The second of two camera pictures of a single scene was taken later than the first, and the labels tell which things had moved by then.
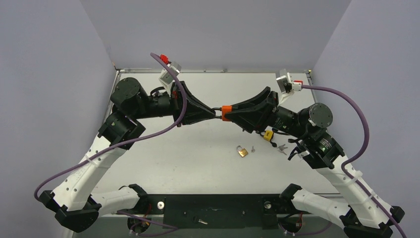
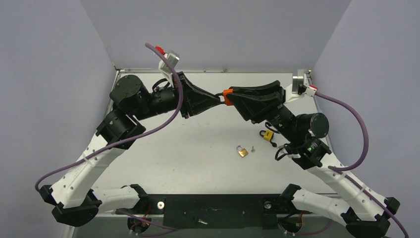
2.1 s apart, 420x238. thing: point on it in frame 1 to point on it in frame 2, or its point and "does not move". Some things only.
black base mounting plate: (219, 211) does not move
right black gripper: (271, 110) to (268, 104)
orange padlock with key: (225, 109) to (226, 100)
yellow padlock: (267, 134) does not move
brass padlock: (243, 152) does not move
